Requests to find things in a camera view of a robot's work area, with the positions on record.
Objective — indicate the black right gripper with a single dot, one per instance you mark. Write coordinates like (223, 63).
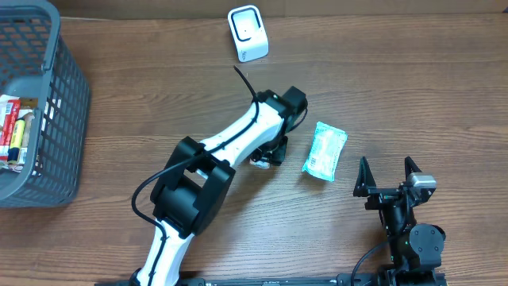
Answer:
(364, 186)

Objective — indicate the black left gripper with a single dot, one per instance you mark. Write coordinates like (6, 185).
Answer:
(275, 152)

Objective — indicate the teal tissue packet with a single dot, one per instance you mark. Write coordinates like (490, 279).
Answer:
(325, 151)

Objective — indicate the yellow black marker pen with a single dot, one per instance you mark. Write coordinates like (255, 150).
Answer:
(16, 141)

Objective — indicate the red snack bar packet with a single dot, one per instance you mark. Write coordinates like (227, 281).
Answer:
(9, 113)

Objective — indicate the orange tissue packet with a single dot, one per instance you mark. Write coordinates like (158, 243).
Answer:
(260, 164)

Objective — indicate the beige snack pouch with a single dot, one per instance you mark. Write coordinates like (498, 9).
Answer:
(26, 112)

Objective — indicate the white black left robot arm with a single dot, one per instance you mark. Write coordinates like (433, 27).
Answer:
(191, 188)

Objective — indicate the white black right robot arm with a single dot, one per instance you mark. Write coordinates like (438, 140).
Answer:
(415, 248)

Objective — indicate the white barcode scanner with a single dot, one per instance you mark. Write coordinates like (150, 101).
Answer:
(248, 32)

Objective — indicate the grey plastic basket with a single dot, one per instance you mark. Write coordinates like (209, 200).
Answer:
(37, 64)

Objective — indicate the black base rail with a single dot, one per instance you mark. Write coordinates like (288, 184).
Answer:
(339, 280)

